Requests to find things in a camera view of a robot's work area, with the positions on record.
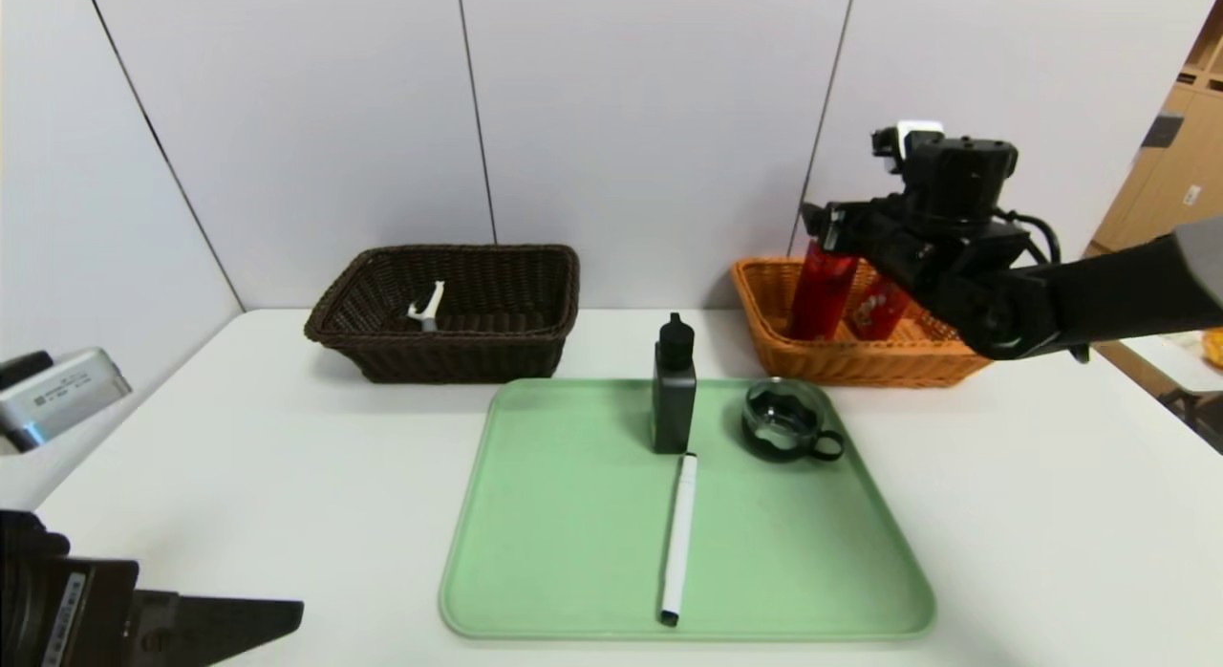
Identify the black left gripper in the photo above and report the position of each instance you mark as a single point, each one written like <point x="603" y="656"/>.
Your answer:
<point x="84" y="605"/>

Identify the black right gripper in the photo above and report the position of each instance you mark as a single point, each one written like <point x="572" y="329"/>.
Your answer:
<point x="833" y="229"/>

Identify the red soda can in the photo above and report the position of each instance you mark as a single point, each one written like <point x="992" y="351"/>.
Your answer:
<point x="820" y="304"/>

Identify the red cartoon milk carton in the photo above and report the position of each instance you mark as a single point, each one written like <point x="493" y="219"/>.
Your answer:
<point x="884" y="313"/>

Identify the black squeeze bottle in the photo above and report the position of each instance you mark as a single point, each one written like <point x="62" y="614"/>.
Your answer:
<point x="673" y="409"/>

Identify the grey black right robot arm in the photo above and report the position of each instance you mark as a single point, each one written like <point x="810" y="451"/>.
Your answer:
<point x="1099" y="304"/>

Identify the orange wicker basket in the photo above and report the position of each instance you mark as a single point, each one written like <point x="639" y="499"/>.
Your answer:
<point x="860" y="366"/>

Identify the dark brown wicker basket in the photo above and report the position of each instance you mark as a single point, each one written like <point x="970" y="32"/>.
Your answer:
<point x="478" y="352"/>

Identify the orange food item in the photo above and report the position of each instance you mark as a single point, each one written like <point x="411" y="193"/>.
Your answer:
<point x="1215" y="348"/>

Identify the glass cup black holder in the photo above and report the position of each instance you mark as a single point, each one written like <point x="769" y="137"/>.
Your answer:
<point x="779" y="423"/>

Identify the light green plastic tray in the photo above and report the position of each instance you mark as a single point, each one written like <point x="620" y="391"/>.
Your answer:
<point x="764" y="552"/>

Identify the dark grey cabinet plate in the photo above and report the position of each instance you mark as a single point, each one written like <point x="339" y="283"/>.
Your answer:
<point x="1159" y="133"/>

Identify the white marker black cap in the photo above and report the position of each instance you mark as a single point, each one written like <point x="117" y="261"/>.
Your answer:
<point x="678" y="543"/>

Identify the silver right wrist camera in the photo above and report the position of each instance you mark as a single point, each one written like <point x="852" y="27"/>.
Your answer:
<point x="919" y="130"/>

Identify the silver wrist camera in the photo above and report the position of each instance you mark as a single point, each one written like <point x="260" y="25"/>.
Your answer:
<point x="67" y="399"/>
<point x="919" y="130"/>

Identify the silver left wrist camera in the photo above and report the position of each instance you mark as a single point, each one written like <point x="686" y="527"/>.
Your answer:
<point x="67" y="399"/>

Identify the small white cabinet switch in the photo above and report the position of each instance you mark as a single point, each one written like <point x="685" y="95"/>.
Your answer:
<point x="1190" y="197"/>

